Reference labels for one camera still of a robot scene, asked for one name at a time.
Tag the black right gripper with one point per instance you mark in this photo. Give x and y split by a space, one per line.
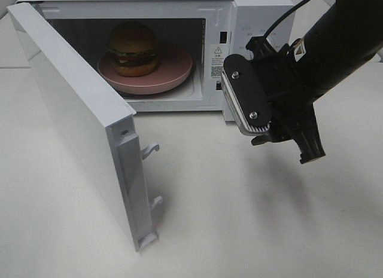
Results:
272 100

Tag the pink round plate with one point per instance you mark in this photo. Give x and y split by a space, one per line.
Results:
165 69

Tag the toy hamburger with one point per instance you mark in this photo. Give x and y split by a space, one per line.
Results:
132 47

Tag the white microwave door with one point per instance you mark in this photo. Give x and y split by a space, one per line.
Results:
95 123

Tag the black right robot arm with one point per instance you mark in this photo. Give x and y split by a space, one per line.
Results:
346 37

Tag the white warning label sticker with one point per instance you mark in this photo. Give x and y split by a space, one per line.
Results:
217 54

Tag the glass microwave turntable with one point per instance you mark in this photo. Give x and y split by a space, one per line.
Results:
184 89

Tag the white microwave oven body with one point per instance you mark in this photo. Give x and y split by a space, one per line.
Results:
194 24

